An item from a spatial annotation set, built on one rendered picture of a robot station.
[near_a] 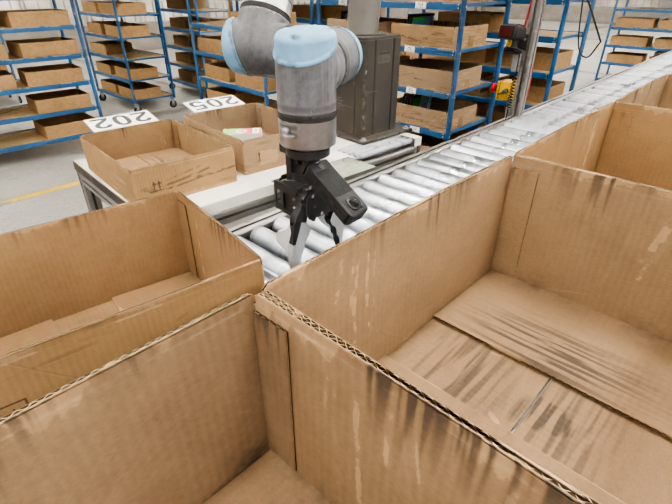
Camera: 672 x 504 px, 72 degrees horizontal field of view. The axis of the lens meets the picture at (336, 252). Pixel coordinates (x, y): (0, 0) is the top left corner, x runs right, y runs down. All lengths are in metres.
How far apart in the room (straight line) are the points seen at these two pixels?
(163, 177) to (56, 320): 0.48
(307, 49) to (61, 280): 0.52
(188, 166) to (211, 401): 0.95
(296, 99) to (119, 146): 0.96
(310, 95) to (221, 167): 0.63
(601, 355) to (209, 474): 0.41
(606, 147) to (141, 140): 1.26
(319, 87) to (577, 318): 0.45
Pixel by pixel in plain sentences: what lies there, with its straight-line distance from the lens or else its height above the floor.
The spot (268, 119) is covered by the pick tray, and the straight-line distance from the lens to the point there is 1.72.
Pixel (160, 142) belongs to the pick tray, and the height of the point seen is 0.78.
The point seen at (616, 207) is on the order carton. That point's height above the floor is 1.02.
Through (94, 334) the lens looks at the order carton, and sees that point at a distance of 0.56.
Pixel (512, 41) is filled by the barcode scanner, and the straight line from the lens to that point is 2.05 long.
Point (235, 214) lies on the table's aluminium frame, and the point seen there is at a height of 0.69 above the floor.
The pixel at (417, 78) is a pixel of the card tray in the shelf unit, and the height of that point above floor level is 0.78.
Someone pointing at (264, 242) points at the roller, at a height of 0.74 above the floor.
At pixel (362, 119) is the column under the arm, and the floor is 0.82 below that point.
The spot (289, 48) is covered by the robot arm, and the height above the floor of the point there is 1.15.
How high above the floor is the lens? 1.23
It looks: 31 degrees down
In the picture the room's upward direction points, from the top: straight up
